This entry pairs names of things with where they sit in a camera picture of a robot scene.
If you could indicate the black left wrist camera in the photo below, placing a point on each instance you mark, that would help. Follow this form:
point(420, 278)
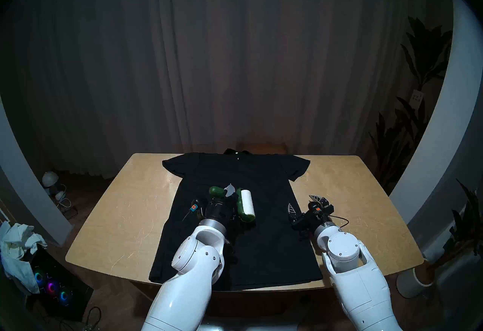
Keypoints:
point(196, 205)

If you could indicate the crumpled white cloth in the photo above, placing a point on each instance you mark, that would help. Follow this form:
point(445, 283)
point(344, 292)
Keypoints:
point(19, 243)

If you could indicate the white curved arch panel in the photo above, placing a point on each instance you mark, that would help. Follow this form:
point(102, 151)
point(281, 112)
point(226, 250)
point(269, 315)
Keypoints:
point(26, 190)
point(434, 153)

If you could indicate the large white mushroom lamp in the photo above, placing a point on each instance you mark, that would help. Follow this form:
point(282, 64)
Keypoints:
point(49, 178)

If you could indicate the plant in white pot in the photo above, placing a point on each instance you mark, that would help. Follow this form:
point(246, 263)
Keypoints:
point(409, 281)

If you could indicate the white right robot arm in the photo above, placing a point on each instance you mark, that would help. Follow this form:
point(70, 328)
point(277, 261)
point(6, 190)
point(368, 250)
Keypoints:
point(358, 288)

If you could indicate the white paper plant tag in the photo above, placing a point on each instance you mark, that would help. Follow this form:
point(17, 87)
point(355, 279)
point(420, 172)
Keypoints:
point(416, 98)

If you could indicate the grey pleated curtain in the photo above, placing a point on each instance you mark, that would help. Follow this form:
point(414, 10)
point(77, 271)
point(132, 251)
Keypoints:
point(226, 51)

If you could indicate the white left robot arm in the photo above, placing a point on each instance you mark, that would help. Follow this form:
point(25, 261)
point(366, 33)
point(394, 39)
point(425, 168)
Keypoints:
point(181, 296)

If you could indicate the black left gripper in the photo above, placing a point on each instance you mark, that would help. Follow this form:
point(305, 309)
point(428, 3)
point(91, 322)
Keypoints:
point(219, 210)

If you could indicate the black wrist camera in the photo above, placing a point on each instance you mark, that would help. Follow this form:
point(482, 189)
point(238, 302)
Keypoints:
point(316, 206)
point(196, 205)

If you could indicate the computer case with RGB fans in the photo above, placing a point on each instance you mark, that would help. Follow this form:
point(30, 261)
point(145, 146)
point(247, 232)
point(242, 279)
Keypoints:
point(51, 288)

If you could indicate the small white mushroom lamp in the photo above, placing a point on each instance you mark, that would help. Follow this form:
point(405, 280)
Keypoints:
point(60, 195)

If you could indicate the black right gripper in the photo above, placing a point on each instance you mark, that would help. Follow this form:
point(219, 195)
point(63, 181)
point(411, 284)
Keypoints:
point(311, 219)

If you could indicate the black short-sleeve t-shirt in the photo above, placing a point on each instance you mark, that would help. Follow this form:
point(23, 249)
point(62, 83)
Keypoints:
point(264, 251)

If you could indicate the tall dark leafy plant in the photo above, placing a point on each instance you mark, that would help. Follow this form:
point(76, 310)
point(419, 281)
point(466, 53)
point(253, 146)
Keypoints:
point(424, 51)

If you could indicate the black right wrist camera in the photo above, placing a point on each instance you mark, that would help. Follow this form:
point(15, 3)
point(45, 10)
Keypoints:
point(316, 206)

